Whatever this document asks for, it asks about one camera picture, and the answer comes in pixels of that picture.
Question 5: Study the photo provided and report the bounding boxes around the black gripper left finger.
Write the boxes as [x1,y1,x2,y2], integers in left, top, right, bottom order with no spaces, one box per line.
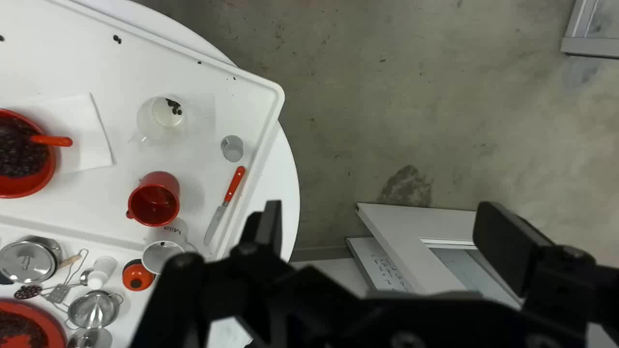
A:
[238,200,285,260]

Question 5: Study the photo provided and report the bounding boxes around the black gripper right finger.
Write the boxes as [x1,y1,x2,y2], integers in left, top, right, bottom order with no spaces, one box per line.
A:
[472,200,559,301]

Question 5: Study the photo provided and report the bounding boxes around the white mug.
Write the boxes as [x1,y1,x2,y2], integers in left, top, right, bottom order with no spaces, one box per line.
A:
[141,239,190,277]

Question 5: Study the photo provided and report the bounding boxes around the red mug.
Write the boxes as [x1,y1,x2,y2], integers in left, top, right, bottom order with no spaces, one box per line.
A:
[124,171,182,229]

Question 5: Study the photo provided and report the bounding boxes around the red bowl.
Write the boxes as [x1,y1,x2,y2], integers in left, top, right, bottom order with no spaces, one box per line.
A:
[0,109,58,200]

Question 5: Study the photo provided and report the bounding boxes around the round metal bowl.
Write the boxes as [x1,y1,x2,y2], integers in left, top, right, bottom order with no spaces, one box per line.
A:
[0,235,66,287]

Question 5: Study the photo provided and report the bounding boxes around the white round table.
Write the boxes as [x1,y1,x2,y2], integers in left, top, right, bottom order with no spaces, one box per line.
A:
[89,0,302,348]

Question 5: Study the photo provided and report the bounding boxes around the grey round cap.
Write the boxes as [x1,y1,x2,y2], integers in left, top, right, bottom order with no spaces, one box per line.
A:
[219,134,246,165]

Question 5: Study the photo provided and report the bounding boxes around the white printed floor panel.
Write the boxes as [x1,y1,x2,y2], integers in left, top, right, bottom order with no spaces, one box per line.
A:
[345,237,418,299]

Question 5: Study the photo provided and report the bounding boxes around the small red cup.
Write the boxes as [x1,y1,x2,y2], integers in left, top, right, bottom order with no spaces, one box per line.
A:
[120,258,159,295]

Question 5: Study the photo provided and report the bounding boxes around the large white tray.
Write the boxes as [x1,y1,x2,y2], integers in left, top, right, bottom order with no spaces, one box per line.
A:
[0,0,286,260]

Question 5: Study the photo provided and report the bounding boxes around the coffee beans in cup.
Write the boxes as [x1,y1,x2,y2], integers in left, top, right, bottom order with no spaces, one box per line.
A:
[165,98,186,121]

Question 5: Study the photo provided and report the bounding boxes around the clear plastic measuring cup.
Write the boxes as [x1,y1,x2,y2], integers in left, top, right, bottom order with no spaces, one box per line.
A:
[136,96,190,144]

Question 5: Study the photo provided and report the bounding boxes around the silver metal cups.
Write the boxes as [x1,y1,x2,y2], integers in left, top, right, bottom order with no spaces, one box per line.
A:
[0,215,196,348]

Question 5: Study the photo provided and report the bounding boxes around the white salt shaker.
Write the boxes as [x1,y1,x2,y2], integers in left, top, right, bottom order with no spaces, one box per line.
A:
[85,256,120,291]

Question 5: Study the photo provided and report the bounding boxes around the metal juicer cup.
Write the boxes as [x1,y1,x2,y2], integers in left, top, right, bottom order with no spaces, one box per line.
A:
[66,289,124,331]

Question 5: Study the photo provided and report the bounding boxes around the small metal cup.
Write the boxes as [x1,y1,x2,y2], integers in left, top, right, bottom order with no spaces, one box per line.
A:
[66,328,114,348]

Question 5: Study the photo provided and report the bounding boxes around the white paper napkin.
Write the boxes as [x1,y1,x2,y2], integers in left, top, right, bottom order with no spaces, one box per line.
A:
[0,94,116,190]

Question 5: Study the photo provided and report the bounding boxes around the white framed board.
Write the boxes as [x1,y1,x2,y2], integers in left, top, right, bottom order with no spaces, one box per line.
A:
[559,0,619,61]

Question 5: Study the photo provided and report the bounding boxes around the red plate with beans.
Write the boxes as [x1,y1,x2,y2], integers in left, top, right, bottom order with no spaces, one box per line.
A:
[0,299,70,348]

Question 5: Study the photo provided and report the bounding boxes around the coffee bean pile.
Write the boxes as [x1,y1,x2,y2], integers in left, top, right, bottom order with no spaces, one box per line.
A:
[0,123,52,183]

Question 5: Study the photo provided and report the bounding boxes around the orange handled knife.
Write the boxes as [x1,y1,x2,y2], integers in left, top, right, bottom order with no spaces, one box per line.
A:
[203,165,250,248]

